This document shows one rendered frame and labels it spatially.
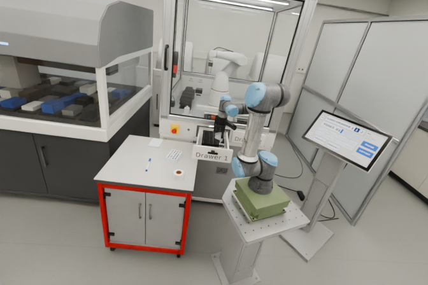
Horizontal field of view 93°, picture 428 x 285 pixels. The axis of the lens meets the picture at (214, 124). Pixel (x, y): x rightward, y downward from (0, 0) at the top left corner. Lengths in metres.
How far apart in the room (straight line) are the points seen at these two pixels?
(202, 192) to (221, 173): 0.30
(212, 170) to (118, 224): 0.89
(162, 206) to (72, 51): 1.15
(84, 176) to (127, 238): 0.68
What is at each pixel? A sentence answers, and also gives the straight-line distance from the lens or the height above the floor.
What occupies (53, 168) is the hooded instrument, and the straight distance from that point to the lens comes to 2.28.
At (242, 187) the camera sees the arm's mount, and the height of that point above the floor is 0.86.
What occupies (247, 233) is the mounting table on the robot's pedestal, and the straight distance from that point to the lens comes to 1.23.
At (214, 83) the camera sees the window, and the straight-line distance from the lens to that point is 1.65.
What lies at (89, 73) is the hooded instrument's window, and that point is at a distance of 1.61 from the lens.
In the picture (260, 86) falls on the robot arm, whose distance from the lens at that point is 0.96.
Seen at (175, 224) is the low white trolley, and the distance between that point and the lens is 1.66.
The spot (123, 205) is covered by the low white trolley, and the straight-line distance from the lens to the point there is 1.63.
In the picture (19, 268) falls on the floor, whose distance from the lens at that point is 2.22.
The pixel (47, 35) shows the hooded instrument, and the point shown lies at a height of 1.52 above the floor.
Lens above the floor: 1.70
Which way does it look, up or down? 25 degrees down
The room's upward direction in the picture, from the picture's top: 9 degrees clockwise
